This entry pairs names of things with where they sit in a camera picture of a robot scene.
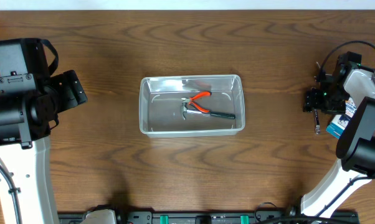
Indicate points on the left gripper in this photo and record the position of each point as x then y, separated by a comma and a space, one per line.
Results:
66, 90

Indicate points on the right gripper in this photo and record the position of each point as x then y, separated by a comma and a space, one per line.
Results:
312, 101

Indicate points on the clear plastic container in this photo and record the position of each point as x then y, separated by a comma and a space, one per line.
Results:
191, 106

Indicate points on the small claw hammer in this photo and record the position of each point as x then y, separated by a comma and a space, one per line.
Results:
185, 110

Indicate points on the red handled cutting pliers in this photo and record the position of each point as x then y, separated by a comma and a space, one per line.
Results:
192, 101

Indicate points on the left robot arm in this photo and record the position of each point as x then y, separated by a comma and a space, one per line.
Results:
32, 96

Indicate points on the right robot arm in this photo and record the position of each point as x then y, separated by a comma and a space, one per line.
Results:
355, 150

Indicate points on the blue white product box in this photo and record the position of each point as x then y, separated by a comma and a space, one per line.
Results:
340, 121

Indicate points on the silver ring spanner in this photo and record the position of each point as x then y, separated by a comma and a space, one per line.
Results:
317, 122

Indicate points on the black mounting rail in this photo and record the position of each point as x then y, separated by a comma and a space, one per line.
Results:
109, 214

